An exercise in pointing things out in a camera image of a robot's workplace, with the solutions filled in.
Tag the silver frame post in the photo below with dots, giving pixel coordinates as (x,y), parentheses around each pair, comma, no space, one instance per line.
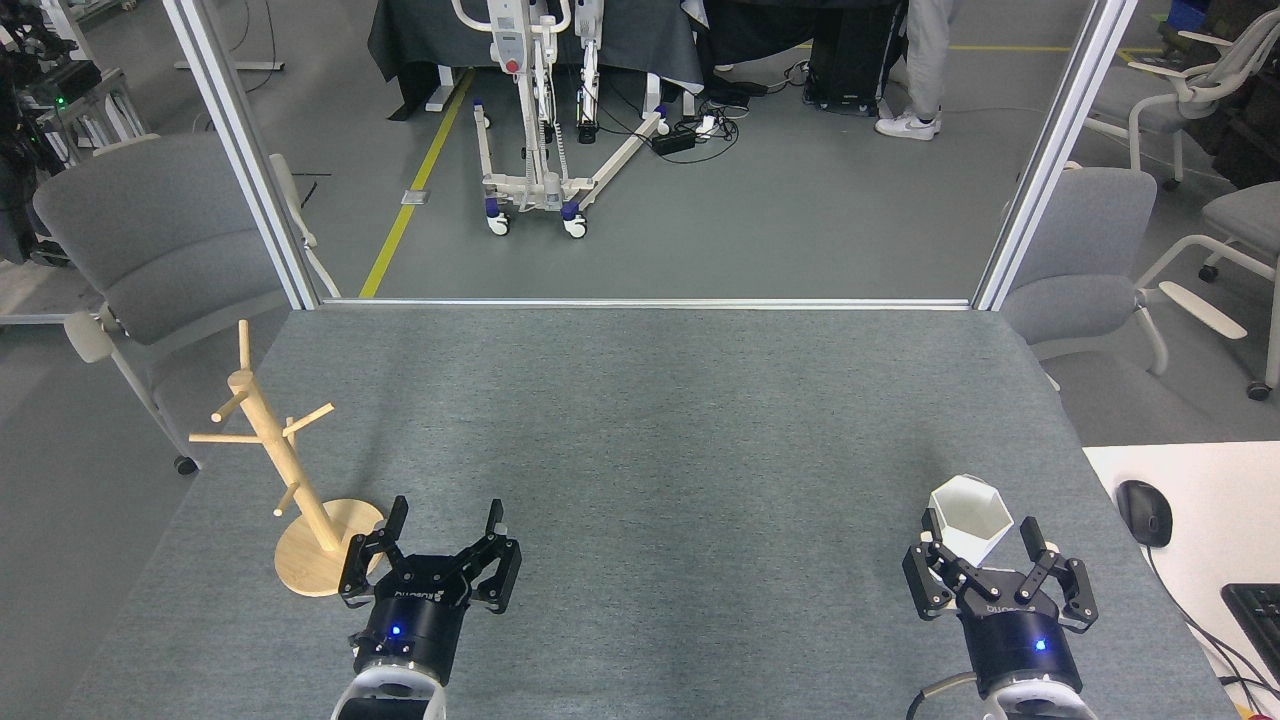
(1050,160)
(240,140)

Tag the white mesh office chair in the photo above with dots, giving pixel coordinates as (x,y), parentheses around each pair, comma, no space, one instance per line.
(1165,118)

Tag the grey chair with beige armrests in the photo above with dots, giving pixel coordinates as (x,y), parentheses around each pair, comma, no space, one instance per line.
(150,220)
(1090,240)

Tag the white hexagonal cup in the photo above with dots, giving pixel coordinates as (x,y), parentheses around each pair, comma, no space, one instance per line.
(970,520)

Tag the equipment rack with green light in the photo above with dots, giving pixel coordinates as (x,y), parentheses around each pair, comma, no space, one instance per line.
(70,80)

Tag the black keyboard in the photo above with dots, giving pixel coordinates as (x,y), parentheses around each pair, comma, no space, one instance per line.
(1260,620)

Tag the silver table edge rail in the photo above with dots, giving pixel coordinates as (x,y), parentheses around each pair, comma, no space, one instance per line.
(650,303)

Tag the wooden cup rack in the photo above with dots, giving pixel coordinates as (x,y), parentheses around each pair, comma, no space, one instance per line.
(300,570)

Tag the dark table cloth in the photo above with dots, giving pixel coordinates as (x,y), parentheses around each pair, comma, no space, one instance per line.
(440,30)

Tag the black equipment case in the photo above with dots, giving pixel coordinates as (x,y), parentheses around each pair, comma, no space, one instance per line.
(850,50)

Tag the black power adapter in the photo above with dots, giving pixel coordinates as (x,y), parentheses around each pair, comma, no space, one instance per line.
(675,141)

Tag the grey chair with white frame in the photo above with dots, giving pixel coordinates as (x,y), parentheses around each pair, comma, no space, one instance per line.
(1250,215)

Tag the white wheeled stand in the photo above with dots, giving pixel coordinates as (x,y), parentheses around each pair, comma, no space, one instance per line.
(510,45)

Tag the black computer mouse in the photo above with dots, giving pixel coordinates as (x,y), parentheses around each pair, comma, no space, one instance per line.
(1145,512)

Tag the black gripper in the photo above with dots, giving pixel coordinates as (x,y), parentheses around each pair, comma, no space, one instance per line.
(1015,635)
(415,620)

